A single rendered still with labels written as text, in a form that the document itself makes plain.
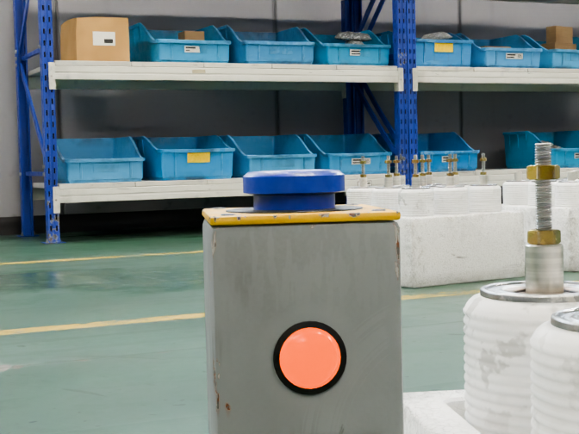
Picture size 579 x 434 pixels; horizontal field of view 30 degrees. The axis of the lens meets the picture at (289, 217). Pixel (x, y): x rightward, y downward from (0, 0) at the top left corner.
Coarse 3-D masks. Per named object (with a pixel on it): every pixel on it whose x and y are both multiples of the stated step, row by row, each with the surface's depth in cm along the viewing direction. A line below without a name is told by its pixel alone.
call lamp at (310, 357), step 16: (304, 336) 39; (320, 336) 39; (288, 352) 39; (304, 352) 39; (320, 352) 39; (336, 352) 39; (288, 368) 39; (304, 368) 39; (320, 368) 39; (336, 368) 39; (304, 384) 39; (320, 384) 39
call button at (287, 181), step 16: (256, 176) 41; (272, 176) 41; (288, 176) 40; (304, 176) 40; (320, 176) 41; (336, 176) 41; (256, 192) 41; (272, 192) 41; (288, 192) 40; (304, 192) 40; (320, 192) 41; (336, 192) 42; (256, 208) 42; (272, 208) 41; (288, 208) 41; (304, 208) 41; (320, 208) 41
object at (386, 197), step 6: (384, 162) 294; (390, 162) 294; (390, 174) 294; (384, 180) 294; (390, 180) 293; (390, 186) 294; (372, 192) 293; (378, 192) 291; (384, 192) 290; (390, 192) 290; (396, 192) 290; (372, 198) 293; (378, 198) 291; (384, 198) 290; (390, 198) 290; (396, 198) 290; (372, 204) 294; (378, 204) 291; (384, 204) 290; (390, 204) 290; (396, 204) 290; (396, 210) 290
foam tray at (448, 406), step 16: (416, 400) 68; (432, 400) 68; (448, 400) 69; (464, 400) 69; (416, 416) 65; (432, 416) 64; (448, 416) 64; (464, 416) 69; (416, 432) 64; (432, 432) 61; (448, 432) 60; (464, 432) 60
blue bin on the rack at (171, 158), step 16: (144, 144) 510; (160, 144) 539; (176, 144) 542; (192, 144) 546; (208, 144) 533; (224, 144) 514; (160, 160) 491; (176, 160) 492; (192, 160) 496; (208, 160) 499; (224, 160) 503; (144, 176) 515; (160, 176) 493; (176, 176) 493; (192, 176) 497; (208, 176) 500; (224, 176) 504
